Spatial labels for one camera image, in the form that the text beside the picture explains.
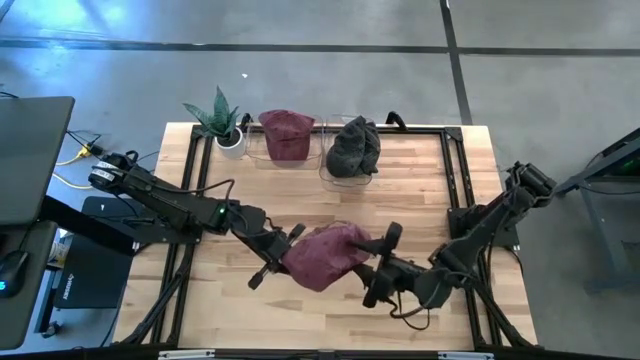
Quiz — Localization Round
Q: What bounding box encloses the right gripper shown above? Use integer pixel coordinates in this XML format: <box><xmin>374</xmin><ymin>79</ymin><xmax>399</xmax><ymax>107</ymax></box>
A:
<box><xmin>348</xmin><ymin>221</ymin><xmax>432</xmax><ymax>310</ymax></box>

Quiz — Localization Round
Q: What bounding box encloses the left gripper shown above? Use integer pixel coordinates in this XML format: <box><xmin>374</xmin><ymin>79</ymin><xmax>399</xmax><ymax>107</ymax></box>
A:
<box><xmin>227</xmin><ymin>204</ymin><xmax>307</xmax><ymax>292</ymax></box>

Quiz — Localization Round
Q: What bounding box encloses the maroon cap with white label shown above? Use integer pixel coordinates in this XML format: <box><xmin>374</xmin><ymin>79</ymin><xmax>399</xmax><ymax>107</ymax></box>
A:
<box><xmin>281</xmin><ymin>221</ymin><xmax>374</xmax><ymax>294</ymax></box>

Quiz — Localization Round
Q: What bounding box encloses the maroon baseball cap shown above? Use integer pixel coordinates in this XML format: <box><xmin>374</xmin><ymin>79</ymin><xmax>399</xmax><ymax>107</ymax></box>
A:
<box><xmin>257</xmin><ymin>109</ymin><xmax>316</xmax><ymax>162</ymax></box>

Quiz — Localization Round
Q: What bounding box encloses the dark grey baseball cap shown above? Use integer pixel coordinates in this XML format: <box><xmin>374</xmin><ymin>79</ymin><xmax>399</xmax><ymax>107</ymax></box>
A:
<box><xmin>325</xmin><ymin>115</ymin><xmax>382</xmax><ymax>179</ymax></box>

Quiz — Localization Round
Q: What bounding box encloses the clear plastic bin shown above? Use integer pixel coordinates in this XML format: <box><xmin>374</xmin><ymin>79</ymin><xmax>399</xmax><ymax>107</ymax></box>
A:
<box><xmin>319</xmin><ymin>114</ymin><xmax>379</xmax><ymax>190</ymax></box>
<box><xmin>244</xmin><ymin>113</ymin><xmax>326</xmax><ymax>171</ymax></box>

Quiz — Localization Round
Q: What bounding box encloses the snake plant in white pot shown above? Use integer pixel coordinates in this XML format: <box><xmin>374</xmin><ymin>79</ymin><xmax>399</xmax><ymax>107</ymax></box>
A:
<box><xmin>182</xmin><ymin>85</ymin><xmax>248</xmax><ymax>161</ymax></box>

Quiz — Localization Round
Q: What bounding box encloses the black aluminium crossbar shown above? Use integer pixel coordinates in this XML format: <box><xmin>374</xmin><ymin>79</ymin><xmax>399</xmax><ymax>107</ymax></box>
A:
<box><xmin>0</xmin><ymin>343</ymin><xmax>640</xmax><ymax>360</ymax></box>

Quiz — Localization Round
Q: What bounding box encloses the black case with white print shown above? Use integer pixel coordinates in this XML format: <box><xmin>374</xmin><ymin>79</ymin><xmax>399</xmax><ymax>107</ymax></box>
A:
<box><xmin>52</xmin><ymin>234</ymin><xmax>135</xmax><ymax>310</ymax></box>

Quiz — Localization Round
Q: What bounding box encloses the black diagonal stand beam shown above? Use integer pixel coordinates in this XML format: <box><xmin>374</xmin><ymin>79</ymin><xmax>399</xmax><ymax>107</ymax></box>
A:
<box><xmin>38</xmin><ymin>194</ymin><xmax>139</xmax><ymax>257</ymax></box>

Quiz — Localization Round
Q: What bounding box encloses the yellow-labelled container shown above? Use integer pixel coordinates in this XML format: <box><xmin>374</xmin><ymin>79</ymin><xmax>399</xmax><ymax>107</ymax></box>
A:
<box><xmin>47</xmin><ymin>241</ymin><xmax>70</xmax><ymax>270</ymax></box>

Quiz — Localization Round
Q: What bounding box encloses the grey metal table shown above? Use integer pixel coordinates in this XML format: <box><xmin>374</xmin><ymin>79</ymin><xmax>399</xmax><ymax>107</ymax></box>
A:
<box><xmin>551</xmin><ymin>127</ymin><xmax>640</xmax><ymax>294</ymax></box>

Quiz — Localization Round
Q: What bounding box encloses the black computer mouse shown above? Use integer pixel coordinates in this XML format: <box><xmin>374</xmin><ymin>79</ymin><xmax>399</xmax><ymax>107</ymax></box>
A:
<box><xmin>0</xmin><ymin>249</ymin><xmax>30</xmax><ymax>300</ymax></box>

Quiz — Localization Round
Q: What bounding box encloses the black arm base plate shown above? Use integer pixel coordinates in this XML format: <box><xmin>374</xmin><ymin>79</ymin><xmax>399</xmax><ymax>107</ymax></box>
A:
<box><xmin>447</xmin><ymin>205</ymin><xmax>521</xmax><ymax>250</ymax></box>
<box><xmin>119</xmin><ymin>213</ymin><xmax>202</xmax><ymax>246</ymax></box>

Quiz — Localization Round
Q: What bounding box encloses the silver metal bracket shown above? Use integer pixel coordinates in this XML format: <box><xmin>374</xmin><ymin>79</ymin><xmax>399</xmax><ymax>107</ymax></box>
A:
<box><xmin>437</xmin><ymin>350</ymin><xmax>496</xmax><ymax>360</ymax></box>
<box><xmin>157</xmin><ymin>349</ymin><xmax>217</xmax><ymax>360</ymax></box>

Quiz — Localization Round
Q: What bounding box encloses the black aluminium table frame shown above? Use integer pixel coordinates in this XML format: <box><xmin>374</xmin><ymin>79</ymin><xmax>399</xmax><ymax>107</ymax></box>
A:
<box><xmin>117</xmin><ymin>122</ymin><xmax>539</xmax><ymax>351</ymax></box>

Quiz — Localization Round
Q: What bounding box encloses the white floor cable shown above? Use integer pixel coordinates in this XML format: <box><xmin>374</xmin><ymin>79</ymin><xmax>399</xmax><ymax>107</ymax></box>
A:
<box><xmin>51</xmin><ymin>172</ymin><xmax>95</xmax><ymax>191</ymax></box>

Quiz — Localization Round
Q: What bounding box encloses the yellow floor cable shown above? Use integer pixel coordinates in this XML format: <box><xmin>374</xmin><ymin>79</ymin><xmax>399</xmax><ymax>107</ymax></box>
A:
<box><xmin>54</xmin><ymin>143</ymin><xmax>96</xmax><ymax>167</ymax></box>

